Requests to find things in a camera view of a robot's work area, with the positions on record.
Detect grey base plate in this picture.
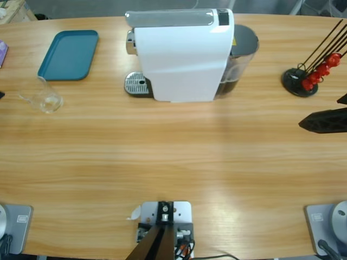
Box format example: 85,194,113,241
0,204,35,255
303,203,347,257

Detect wooden crate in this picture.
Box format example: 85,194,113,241
0,0,37,25

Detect grey coffee machine lever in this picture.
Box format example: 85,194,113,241
124,8,218,28

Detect clear water tank dark lid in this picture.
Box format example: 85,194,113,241
215,23,260,100

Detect white frame leg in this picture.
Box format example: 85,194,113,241
288,0,303,16

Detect clear plastic bin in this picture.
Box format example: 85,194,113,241
329,0,347,17

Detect purple packet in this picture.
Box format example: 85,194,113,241
0,40,9,69

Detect black table edge cable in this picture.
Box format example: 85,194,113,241
195,253,239,260

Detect red and black cable bundle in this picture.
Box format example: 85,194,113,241
173,239,196,258

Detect black capsule holder with rods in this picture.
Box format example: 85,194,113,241
281,18,347,98

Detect black base cable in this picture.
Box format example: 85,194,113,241
0,234,13,255
317,239,342,260

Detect teal plastic tray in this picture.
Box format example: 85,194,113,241
37,29,100,81

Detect clear drinking glass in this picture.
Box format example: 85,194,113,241
17,75,65,114

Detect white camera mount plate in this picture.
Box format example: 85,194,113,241
137,200,195,258

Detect white capsule coffee machine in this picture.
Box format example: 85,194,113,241
124,8,235,104

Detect white paper tag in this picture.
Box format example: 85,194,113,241
126,205,142,220

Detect red coffee capsule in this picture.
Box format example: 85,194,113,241
327,53,343,68
316,63,331,78
301,79,315,92
308,72,324,85

